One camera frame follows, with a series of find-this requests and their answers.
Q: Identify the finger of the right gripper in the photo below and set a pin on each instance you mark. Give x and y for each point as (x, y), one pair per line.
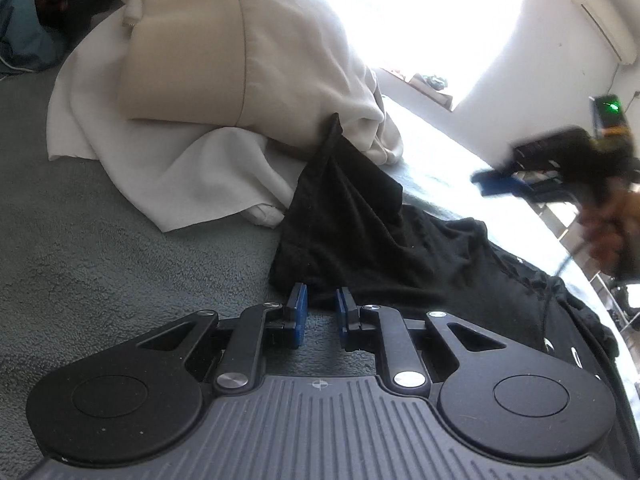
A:
(495, 183)

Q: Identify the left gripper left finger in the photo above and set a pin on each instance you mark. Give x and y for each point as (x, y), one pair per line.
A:
(242, 340)

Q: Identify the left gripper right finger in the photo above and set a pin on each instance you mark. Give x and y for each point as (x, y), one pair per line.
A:
(383, 332)

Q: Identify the black t-shirt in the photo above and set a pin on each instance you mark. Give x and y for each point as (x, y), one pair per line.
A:
(349, 226)

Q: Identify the clothes on window sill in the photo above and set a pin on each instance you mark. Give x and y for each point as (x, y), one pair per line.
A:
(433, 87)

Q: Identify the beige clothes pile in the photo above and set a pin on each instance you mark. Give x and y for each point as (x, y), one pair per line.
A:
(200, 109)

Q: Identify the person right hand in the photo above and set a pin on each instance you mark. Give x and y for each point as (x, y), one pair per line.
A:
(609, 227)

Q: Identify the metal shoe rack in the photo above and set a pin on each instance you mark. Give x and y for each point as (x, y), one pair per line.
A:
(627, 271)

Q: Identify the blue duvet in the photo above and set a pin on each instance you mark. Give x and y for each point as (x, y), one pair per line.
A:
(35, 34)

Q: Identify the wall air conditioner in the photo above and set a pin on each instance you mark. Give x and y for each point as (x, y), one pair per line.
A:
(609, 23)

